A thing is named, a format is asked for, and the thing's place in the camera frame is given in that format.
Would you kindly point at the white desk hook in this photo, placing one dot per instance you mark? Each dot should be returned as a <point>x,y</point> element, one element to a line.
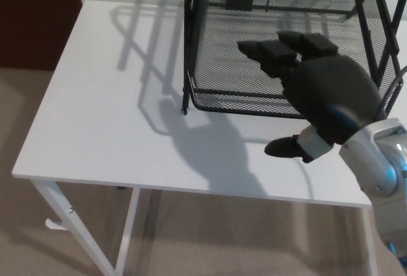
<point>55,225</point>

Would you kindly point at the white desk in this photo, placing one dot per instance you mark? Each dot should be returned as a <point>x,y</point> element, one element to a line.
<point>95,129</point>

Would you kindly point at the dark brown wooden cabinet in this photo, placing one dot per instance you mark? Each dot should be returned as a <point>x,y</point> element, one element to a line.
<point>31,18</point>

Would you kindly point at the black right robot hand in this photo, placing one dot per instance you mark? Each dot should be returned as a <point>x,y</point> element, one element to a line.
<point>330,91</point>

